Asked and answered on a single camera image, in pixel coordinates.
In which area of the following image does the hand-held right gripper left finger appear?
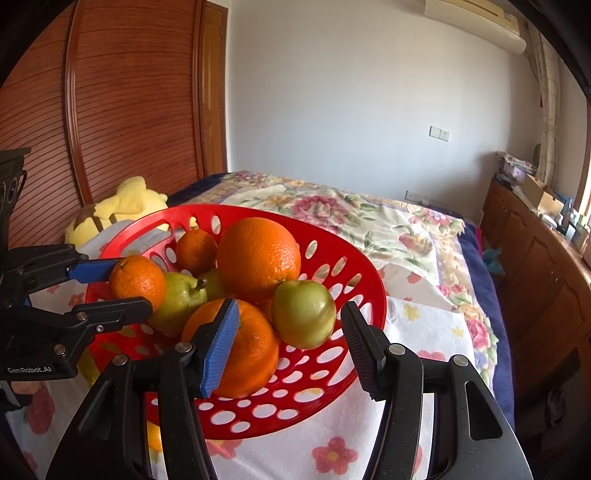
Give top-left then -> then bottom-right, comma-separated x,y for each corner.
44,298 -> 241,480

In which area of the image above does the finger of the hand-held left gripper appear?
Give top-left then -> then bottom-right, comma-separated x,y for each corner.
8,244 -> 123,297
28,298 -> 154,366

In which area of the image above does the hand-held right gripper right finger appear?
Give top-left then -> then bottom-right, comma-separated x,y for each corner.
340,301 -> 532,480

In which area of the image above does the large orange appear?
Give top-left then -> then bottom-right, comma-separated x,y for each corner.
216,217 -> 302,303
181,298 -> 280,399

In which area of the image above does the red perforated plastic basket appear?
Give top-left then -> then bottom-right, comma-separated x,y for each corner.
84,204 -> 387,440

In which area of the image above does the yellow-green pear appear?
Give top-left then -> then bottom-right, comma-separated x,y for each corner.
199,268 -> 234,302
148,272 -> 208,337

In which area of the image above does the green apple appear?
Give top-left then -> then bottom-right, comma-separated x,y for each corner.
270,279 -> 337,350

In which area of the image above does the white flower print towel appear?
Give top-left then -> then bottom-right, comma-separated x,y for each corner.
7,226 -> 476,480

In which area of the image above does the yellow plush toy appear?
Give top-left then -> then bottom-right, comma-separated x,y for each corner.
65,175 -> 169,247

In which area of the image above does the floral blanket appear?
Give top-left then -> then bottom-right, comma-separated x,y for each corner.
217,170 -> 499,402

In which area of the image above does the teal cloth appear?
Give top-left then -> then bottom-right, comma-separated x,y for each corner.
482,247 -> 504,275

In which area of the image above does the wooden wardrobe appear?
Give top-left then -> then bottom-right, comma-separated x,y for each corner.
0,0 -> 229,250

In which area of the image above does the wooden cabinet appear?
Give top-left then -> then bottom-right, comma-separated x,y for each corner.
480,178 -> 591,416

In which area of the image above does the cardboard box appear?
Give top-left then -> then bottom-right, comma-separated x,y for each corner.
522,173 -> 565,215

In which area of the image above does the floral cloth pile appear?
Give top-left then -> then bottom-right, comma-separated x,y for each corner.
496,150 -> 539,188

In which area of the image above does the row of small bottles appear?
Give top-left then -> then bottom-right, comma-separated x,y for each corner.
551,194 -> 591,264

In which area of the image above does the window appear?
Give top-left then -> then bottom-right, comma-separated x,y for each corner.
575,92 -> 591,217

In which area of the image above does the pale patterned curtain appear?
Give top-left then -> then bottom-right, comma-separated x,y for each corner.
526,18 -> 561,185

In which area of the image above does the white air conditioner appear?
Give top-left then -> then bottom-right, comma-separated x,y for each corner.
422,0 -> 528,56

